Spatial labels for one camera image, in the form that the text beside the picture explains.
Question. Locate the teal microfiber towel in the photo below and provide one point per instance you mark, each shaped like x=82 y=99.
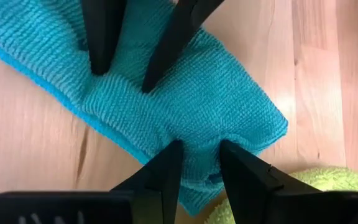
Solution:
x=182 y=109

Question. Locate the lime green microfiber towel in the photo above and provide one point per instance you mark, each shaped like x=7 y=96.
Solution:
x=328 y=179

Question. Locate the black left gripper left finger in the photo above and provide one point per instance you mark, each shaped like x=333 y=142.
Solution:
x=160 y=186

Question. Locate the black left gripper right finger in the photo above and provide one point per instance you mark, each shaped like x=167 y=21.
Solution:
x=253 y=193

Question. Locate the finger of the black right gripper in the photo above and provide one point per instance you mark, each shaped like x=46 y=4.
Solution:
x=102 y=37
x=172 y=46

